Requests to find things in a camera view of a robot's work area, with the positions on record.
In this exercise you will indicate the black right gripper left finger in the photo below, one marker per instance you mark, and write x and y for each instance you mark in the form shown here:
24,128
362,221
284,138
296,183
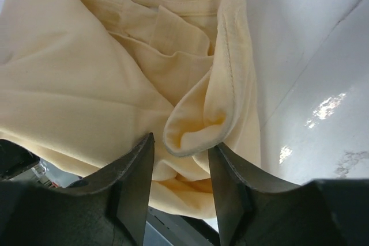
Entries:
108,207

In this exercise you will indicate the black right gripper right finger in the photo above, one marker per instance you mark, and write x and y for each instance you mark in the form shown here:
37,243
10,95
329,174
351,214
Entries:
254,207

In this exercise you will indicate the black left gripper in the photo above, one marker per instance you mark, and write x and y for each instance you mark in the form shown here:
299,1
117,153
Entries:
15,160

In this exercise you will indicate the yellow t shirt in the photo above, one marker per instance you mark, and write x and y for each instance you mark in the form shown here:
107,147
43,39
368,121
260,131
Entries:
82,81

